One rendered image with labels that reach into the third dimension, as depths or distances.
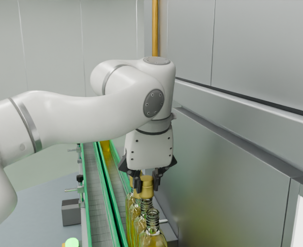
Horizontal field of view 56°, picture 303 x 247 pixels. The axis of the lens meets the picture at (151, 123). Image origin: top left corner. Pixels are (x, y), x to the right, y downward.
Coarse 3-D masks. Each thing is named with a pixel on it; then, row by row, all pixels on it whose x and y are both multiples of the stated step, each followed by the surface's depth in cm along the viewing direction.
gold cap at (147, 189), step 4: (140, 176) 66; (144, 176) 66; (148, 176) 66; (144, 180) 64; (148, 180) 64; (152, 180) 64; (144, 184) 64; (148, 184) 64; (152, 184) 64; (140, 188) 64; (144, 188) 64; (148, 188) 64; (152, 188) 65; (140, 192) 65; (144, 192) 64; (148, 192) 64; (152, 192) 65; (140, 196) 65; (144, 196) 64; (148, 196) 64; (152, 196) 65
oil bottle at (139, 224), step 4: (136, 220) 68; (140, 220) 67; (144, 220) 66; (136, 224) 67; (140, 224) 66; (144, 224) 65; (136, 228) 66; (140, 228) 65; (144, 228) 65; (136, 232) 66; (136, 236) 67; (136, 240) 67; (136, 244) 68
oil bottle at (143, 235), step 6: (144, 234) 62; (162, 234) 62; (144, 240) 60; (150, 240) 60; (156, 240) 60; (162, 240) 61; (144, 246) 60; (150, 246) 60; (156, 246) 60; (162, 246) 60
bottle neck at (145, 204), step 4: (140, 200) 66; (144, 200) 65; (148, 200) 65; (152, 200) 67; (140, 204) 66; (144, 204) 65; (148, 204) 65; (152, 204) 66; (140, 208) 67; (144, 208) 66; (148, 208) 66; (140, 212) 67; (144, 212) 66; (140, 216) 67; (144, 216) 66
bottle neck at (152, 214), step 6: (150, 210) 62; (156, 210) 61; (150, 216) 60; (156, 216) 60; (150, 222) 60; (156, 222) 60; (150, 228) 60; (156, 228) 61; (150, 234) 61; (156, 234) 61
